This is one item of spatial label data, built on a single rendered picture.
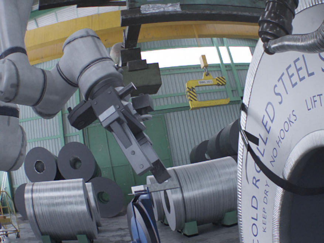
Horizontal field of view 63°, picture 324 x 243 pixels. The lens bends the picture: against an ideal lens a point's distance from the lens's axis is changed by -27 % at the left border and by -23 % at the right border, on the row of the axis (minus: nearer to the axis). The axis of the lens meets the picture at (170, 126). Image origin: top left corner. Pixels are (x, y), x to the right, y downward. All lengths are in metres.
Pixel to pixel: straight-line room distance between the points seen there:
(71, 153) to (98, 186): 1.55
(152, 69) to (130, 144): 1.05
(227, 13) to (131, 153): 1.01
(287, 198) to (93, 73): 0.60
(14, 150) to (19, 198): 11.36
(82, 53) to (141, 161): 0.26
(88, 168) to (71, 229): 6.40
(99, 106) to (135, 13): 0.82
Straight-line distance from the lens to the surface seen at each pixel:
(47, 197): 5.46
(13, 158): 0.91
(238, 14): 1.44
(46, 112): 0.72
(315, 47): 0.26
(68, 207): 5.32
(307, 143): 0.72
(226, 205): 5.63
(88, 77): 0.61
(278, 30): 0.47
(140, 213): 1.94
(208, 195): 5.45
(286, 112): 0.79
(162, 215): 7.83
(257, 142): 0.94
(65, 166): 11.70
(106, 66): 0.61
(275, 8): 0.49
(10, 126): 0.90
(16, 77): 0.60
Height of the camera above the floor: 1.02
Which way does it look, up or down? 10 degrees up
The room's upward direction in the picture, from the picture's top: 10 degrees counter-clockwise
